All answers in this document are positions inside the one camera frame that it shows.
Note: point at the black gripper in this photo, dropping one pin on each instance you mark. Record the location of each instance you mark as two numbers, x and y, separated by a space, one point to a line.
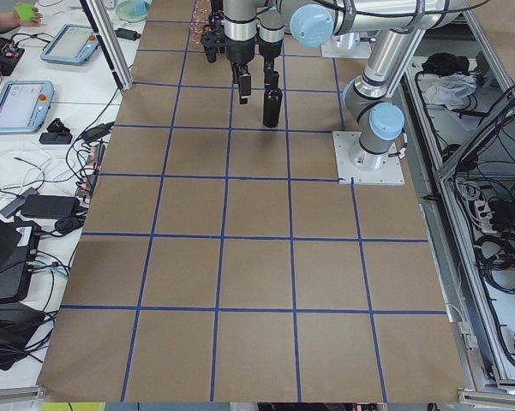
269 49
238 54

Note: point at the dark wine bottle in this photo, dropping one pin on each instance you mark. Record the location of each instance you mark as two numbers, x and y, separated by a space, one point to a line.
272 103
215 20

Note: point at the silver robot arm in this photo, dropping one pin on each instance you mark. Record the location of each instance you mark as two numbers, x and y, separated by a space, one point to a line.
240 30
400 25

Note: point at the dark wine bottle in basket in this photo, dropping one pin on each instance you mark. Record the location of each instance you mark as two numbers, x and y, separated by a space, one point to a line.
215 20

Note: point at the person hand at desk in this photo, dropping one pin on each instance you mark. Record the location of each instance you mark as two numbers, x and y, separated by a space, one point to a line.
17 22

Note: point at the green plastic bowl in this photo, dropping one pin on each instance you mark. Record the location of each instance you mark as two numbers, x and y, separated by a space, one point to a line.
132 11

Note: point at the black power brick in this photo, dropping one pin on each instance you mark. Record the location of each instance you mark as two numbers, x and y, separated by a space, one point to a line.
124 33

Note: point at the upper blue teach pendant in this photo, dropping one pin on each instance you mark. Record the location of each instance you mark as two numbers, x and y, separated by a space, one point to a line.
73 45

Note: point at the blue teach pendant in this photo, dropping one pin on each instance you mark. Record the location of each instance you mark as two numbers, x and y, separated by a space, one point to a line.
73 45
24 105

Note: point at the green block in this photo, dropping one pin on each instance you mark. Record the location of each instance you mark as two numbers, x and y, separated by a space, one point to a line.
25 11

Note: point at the lower blue teach pendant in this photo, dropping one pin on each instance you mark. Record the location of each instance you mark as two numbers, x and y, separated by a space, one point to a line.
24 105

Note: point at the black power adapter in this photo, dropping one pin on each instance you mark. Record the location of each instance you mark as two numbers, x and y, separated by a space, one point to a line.
49 206

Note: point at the black laptop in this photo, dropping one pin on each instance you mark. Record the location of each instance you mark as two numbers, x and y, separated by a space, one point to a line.
19 244

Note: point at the copper wire wine basket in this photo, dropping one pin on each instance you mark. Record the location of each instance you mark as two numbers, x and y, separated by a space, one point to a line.
201 12

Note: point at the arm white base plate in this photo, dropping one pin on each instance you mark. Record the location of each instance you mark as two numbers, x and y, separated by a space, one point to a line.
350 45
355 166

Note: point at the aluminium frame post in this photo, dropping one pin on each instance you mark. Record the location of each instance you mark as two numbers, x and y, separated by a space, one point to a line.
101 24

